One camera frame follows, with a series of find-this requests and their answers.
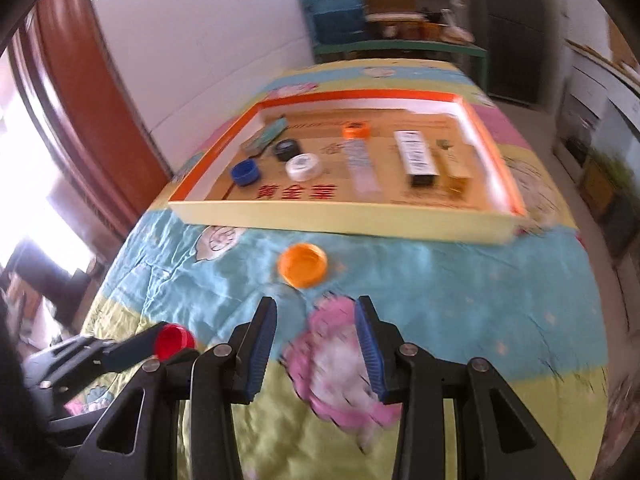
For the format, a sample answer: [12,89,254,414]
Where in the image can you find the orange bottle cap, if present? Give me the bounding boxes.
[278,243,328,288]

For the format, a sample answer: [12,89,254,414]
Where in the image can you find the white kitchen counter cabinet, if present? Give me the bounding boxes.
[555,37,640,201]

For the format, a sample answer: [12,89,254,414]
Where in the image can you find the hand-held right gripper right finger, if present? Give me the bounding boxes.
[354,296,576,480]

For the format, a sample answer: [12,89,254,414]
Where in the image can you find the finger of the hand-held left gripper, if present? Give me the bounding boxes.
[47,347,201,433]
[25,324,167,392]

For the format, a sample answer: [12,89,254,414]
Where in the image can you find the green potted plants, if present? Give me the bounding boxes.
[582,147,636,196]

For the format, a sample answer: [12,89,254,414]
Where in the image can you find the white and black rectangular box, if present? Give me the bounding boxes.
[393,130,441,188]

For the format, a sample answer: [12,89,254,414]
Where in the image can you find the red bottle cap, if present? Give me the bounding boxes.
[154,324,197,361]

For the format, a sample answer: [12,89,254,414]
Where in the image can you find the floral tube with orange cap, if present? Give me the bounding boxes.
[342,121,383,197]

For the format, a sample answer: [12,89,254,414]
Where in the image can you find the light blue rectangular box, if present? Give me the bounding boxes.
[240,116,288,153]

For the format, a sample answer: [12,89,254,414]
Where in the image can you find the black bottle cap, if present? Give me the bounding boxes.
[273,139,302,162]

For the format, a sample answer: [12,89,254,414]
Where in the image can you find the gold rectangular box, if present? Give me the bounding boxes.
[442,142,473,198]

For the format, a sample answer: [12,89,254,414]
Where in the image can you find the plastic bag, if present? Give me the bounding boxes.
[442,24,476,46]

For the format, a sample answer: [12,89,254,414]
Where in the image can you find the shallow orange-rimmed cardboard box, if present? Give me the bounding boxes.
[169,89,530,246]

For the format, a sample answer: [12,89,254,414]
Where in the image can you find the blue bottle cap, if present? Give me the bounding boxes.
[230,159,262,187]

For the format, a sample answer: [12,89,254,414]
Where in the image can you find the blue water jug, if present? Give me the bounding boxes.
[298,0,367,46]

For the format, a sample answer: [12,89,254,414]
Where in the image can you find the black refrigerator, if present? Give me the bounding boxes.
[470,0,546,106]

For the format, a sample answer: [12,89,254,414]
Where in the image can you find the printed pastel blanket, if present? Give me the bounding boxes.
[65,57,616,480]

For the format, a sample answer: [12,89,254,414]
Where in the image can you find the red-brown wooden door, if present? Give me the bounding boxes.
[7,0,173,256]

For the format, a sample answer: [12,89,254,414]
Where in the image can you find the cardboard wall panel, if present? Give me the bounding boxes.
[607,15,640,76]

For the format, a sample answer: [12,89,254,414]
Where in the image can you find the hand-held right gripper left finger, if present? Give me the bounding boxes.
[62,296,278,480]

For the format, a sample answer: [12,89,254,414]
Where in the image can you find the green storage shelf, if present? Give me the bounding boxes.
[313,0,488,93]

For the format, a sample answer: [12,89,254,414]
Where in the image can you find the white bottle cap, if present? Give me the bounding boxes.
[285,153,323,182]

